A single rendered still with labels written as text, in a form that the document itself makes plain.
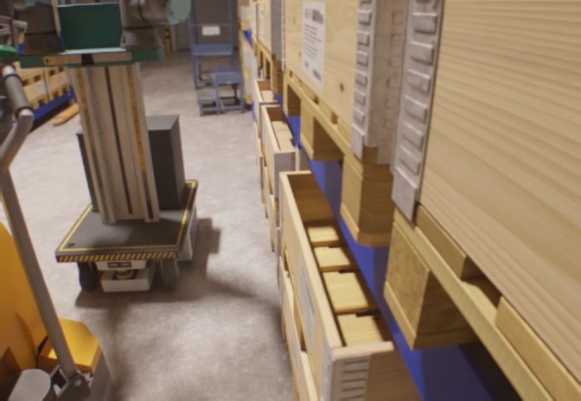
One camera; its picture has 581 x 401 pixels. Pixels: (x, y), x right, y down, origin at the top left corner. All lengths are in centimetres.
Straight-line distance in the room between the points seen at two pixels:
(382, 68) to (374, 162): 12
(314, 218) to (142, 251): 108
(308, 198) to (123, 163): 130
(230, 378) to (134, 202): 116
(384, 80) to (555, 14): 27
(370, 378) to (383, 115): 48
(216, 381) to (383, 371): 124
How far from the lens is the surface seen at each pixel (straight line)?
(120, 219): 256
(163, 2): 183
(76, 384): 154
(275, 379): 190
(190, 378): 195
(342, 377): 74
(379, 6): 46
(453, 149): 31
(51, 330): 141
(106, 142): 238
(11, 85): 104
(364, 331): 103
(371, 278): 68
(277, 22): 147
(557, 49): 23
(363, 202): 53
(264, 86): 318
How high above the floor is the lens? 148
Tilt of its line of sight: 24 degrees down
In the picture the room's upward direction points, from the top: straight up
